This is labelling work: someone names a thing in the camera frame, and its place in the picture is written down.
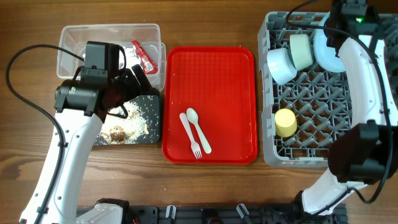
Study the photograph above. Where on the small light blue bowl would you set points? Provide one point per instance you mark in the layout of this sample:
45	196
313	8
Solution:
281	66

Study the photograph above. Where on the light blue plate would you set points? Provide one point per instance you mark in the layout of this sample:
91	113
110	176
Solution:
324	55

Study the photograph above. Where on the grey dishwasher rack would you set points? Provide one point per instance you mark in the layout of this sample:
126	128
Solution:
326	104

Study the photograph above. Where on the red snack wrapper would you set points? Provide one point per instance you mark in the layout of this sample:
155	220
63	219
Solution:
147	63

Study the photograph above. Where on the mint green bowl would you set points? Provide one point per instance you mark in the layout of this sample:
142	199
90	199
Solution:
301	51

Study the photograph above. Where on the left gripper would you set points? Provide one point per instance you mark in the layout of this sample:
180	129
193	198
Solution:
134	89

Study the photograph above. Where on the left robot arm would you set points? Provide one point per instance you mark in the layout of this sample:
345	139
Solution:
82	104

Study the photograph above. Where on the white napkin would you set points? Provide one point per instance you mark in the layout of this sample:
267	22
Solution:
131	60

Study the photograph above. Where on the clear plastic bin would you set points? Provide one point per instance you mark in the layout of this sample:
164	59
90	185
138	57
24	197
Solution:
74	39

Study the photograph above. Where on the food scraps rice and nuts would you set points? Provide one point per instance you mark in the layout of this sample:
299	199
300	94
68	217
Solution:
130	126

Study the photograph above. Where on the red serving tray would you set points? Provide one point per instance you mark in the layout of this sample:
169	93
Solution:
219	84

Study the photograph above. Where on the black plastic tray bin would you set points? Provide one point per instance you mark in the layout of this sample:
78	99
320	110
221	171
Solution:
146	124

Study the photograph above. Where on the yellow plastic cup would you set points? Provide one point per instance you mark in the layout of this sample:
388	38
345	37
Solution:
285	123

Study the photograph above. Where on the white plastic spoon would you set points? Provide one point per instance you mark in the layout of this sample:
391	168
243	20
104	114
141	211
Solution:
193	118

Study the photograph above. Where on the white plastic fork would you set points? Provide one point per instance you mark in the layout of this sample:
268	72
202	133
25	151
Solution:
195	147

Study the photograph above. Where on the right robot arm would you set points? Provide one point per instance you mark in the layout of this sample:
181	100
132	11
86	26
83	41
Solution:
361	160

